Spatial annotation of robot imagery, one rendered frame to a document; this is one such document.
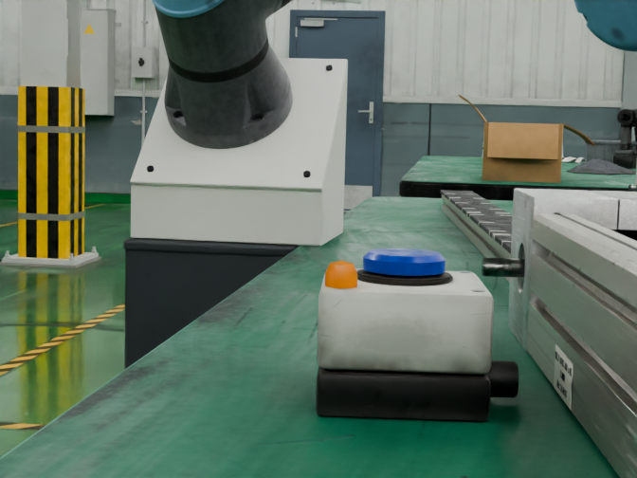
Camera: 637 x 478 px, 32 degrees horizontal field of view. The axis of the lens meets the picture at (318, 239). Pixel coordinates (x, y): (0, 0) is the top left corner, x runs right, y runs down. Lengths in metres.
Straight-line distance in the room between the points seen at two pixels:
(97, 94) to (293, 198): 10.89
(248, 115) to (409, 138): 10.47
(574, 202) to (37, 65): 6.51
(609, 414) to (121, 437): 0.20
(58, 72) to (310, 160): 5.84
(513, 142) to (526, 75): 8.86
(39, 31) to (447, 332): 6.65
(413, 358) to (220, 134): 0.79
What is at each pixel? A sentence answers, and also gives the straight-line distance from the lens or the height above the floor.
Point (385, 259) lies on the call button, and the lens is 0.53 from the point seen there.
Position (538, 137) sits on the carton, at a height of 0.90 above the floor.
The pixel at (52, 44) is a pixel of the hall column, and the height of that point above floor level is 1.36.
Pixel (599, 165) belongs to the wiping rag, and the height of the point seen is 0.81.
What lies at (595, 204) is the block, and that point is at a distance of 0.68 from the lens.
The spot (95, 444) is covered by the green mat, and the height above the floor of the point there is 0.78.
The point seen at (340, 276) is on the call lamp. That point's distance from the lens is 0.51.
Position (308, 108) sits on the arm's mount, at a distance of 1.32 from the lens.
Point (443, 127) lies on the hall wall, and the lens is 11.71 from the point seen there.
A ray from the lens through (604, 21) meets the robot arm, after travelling 0.76.
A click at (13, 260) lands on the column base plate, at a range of 7.11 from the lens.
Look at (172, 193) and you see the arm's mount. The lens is 1.26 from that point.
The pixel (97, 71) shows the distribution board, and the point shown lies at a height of 1.41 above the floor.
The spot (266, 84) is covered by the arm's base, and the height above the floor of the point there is 0.96.
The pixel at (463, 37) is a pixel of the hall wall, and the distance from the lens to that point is 11.79.
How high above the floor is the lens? 0.91
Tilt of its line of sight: 6 degrees down
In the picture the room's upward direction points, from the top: 1 degrees clockwise
